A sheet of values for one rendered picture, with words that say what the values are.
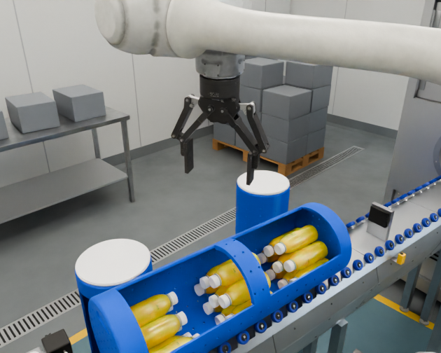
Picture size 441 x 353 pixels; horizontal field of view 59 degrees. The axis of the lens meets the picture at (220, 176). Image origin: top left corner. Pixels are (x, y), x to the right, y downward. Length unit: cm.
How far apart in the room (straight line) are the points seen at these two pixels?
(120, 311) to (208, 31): 77
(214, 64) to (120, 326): 68
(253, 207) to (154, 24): 157
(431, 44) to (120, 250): 133
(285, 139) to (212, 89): 369
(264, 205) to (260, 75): 262
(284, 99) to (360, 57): 375
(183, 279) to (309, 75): 348
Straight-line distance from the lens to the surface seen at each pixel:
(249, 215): 205
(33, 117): 351
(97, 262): 158
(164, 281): 135
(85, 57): 445
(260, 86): 445
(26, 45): 422
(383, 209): 189
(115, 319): 107
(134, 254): 158
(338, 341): 198
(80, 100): 364
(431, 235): 218
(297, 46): 51
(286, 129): 435
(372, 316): 294
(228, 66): 70
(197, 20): 53
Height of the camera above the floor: 198
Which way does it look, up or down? 26 degrees down
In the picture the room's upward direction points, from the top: straight up
